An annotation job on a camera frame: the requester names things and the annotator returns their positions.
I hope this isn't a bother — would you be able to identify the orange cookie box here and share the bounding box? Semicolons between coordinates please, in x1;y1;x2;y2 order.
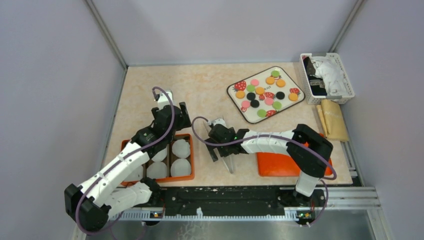
120;133;195;187

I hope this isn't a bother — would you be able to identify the pink cookie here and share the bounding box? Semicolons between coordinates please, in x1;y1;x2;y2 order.
240;100;251;112

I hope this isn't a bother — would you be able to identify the orange cookie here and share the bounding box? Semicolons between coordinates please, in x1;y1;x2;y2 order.
235;90;246;99
255;86;265;95
288;92;299;102

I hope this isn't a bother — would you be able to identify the black cookie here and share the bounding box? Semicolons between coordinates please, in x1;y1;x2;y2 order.
250;99;260;108
246;92;256;101
275;91;286;100

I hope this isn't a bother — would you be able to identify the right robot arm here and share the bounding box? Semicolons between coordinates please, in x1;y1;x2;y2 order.
205;123;334;206

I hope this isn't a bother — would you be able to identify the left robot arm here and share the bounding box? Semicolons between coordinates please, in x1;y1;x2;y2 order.
64;102;192;235

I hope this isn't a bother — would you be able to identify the orange box lid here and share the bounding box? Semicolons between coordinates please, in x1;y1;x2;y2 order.
251;131;333;179

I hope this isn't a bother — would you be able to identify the green cookie bottom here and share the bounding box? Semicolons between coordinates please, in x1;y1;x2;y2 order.
257;109;267;118

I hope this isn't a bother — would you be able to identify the green cookie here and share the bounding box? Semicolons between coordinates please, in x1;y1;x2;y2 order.
271;70;280;78
257;109;267;118

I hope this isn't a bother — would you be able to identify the strawberry pattern tray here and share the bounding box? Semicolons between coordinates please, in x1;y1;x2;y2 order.
226;66;305;124

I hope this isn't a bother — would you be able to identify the black cookie on tray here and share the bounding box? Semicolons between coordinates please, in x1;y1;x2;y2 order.
275;91;286;100

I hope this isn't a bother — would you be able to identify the green cookie top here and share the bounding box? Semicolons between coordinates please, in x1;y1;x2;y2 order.
271;70;280;78

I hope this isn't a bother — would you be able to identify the white plastic basket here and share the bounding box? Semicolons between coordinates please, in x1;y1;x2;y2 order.
298;52;355;105

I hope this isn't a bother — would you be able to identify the black item in basket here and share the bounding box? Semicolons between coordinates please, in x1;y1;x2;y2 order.
303;56;328;96

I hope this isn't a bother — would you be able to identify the tan folded cloth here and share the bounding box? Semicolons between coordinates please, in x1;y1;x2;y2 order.
316;99;349;142

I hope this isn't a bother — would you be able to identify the white cloth in basket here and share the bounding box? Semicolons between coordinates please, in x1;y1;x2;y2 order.
311;56;348;96

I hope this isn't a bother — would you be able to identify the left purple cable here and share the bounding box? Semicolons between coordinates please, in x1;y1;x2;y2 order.
74;86;176;237

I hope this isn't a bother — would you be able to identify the purple cable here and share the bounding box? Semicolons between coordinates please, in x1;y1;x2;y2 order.
191;116;338;227
74;86;176;237

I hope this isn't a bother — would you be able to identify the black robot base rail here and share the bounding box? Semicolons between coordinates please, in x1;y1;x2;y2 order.
129;186;327;220

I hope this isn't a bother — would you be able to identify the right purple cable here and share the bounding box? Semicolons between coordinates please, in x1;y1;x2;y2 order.
191;116;338;227

